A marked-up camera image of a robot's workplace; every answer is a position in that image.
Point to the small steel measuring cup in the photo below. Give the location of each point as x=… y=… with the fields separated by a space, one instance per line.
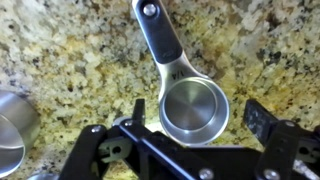
x=193 y=110

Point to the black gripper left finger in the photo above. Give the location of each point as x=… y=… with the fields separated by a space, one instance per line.
x=150 y=155

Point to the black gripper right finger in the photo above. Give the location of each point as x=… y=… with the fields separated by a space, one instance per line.
x=284 y=141

